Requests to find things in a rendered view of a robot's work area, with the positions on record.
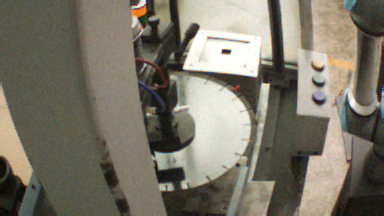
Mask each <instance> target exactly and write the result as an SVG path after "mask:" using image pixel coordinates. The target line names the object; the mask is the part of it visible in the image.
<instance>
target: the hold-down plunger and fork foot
mask: <svg viewBox="0 0 384 216"><path fill-rule="evenodd" d="M159 120H160V128H161V131H156V132H151V133H147V136H148V145H149V148H150V151H151V154H153V156H154V157H156V152H155V151H154V149H158V148H163V147H168V146H173V145H179V144H181V137H179V133H178V129H177V128H173V125H172V117H171V116H170V117H164V116H160V115H159Z"/></svg>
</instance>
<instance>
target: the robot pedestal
mask: <svg viewBox="0 0 384 216"><path fill-rule="evenodd" d="M351 142H352V147H351V151H352V153H351V161H350V164H349V166H348V170H347V174H346V177H345V179H344V181H343V184H342V186H341V189H340V192H339V195H338V197H337V200H336V202H335V205H334V207H333V210H332V212H331V214H330V216H384V182H381V183H374V182H371V181H370V180H369V179H368V178H366V176H365V173H364V171H363V161H364V157H365V155H366V153H367V151H368V149H369V147H370V146H371V144H372V142H369V141H367V140H364V139H362V138H360V137H357V136H352V140H351Z"/></svg>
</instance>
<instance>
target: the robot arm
mask: <svg viewBox="0 0 384 216"><path fill-rule="evenodd" d="M344 8H345V9H346V10H347V11H348V12H350V18H351V20H352V22H353V24H354V25H355V30H356V31H355V33H356V34H355V62H354V64H355V65H354V75H353V76H354V79H353V83H352V85H351V86H350V88H349V89H348V88H347V89H346V91H345V93H344V97H343V102H342V110H341V119H340V125H341V128H342V129H343V131H345V132H347V133H348V134H350V135H351V134H352V135H355V136H357V137H360V138H362V139H364V140H367V141H369V142H372V144H371V146H370V147H369V149H368V151H367V153H366V155H365V157H364V161H363V171H364V173H365V176H366V178H368V179H369V180H370V181H371V182H374V183H381V182H384V103H383V104H381V103H380V102H378V98H377V94H376V86H377V80H378V71H379V63H380V53H381V42H382V41H383V38H382V37H384V0H344Z"/></svg>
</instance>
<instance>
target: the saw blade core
mask: <svg viewBox="0 0 384 216"><path fill-rule="evenodd" d="M188 77H189V76H170V79H174V80H175V81H176V87H177V95H178V104H177V105H176V108H178V107H184V106H190V110H189V111H187V112H189V113H190V114H191V115H192V116H193V118H194V121H195V127H196V130H195V134H194V136H193V138H192V139H191V140H190V141H189V142H188V143H187V144H185V145H184V146H182V147H180V148H177V149H172V150H157V149H154V151H155V152H156V157H154V159H153V166H154V170H155V171H156V176H157V181H158V186H159V189H160V190H161V191H166V185H167V186H168V187H167V191H173V192H174V191H180V190H185V189H188V186H187V184H189V187H190V189H193V188H196V187H199V186H201V185H204V184H206V183H208V182H210V180H211V181H214V180H216V179H218V178H219V177H221V176H222V175H224V174H225V173H226V172H228V171H229V170H228V169H231V168H232V167H233V166H234V165H235V164H236V163H237V162H238V161H239V160H240V159H241V158H242V156H243V153H244V151H245V150H246V147H247V145H248V142H249V141H248V140H249V138H250V122H251V121H250V117H249V114H248V112H247V111H246V108H245V106H244V105H243V104H242V102H241V101H240V100H239V99H238V98H237V97H236V96H235V95H234V94H233V93H231V91H230V90H228V89H227V88H225V87H223V86H222V85H219V84H217V83H215V82H212V81H208V80H206V79H201V78H197V77H189V81H187V80H188ZM207 81H208V82H207ZM206 82H207V84H205V83H206ZM222 88H223V89H222ZM221 89H222V90H221ZM219 90H221V91H219ZM236 98H237V99H236ZM234 99H235V100H234ZM231 100H234V101H231ZM240 111H241V113H240ZM242 111H243V112H242ZM244 125H246V126H244ZM242 139H244V140H242ZM235 153H237V154H238V155H235ZM240 155H241V156H240ZM223 166H225V167H226V168H228V169H225V168H223ZM207 176H209V179H210V180H209V179H208V178H206V177H207ZM186 183H187V184H186Z"/></svg>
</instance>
